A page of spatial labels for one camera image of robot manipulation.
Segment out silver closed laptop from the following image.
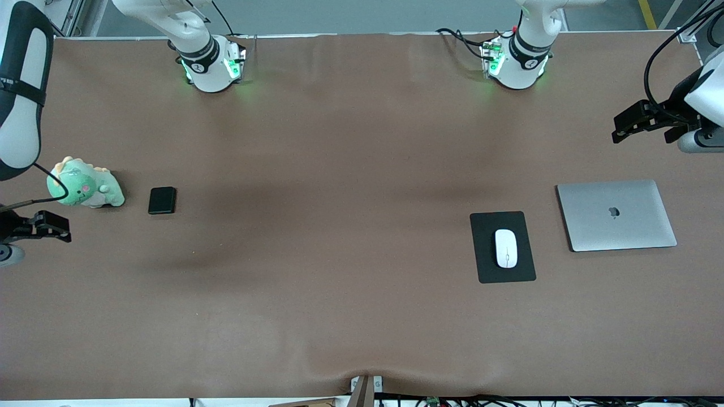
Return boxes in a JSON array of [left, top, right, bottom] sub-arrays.
[[556, 179, 678, 253]]

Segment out silver metal table bracket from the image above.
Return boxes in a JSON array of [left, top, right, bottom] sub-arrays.
[[350, 375, 384, 395]]

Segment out thin black base cable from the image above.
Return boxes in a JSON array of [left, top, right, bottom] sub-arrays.
[[209, 0, 234, 37]]

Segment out aluminium frame profile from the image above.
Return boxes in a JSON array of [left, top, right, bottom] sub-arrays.
[[45, 0, 108, 39]]

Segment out white computer mouse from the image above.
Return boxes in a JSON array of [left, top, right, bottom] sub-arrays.
[[495, 228, 519, 269]]

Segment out black mouse pad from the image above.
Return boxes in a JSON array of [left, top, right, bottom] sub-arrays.
[[469, 211, 537, 284]]

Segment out black base cable bundle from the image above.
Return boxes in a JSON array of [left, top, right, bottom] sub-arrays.
[[436, 27, 498, 62]]

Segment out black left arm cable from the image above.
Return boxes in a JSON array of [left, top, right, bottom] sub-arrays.
[[645, 11, 713, 125]]

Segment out green plush dinosaur toy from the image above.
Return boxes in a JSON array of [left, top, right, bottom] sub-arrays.
[[46, 156, 126, 209]]

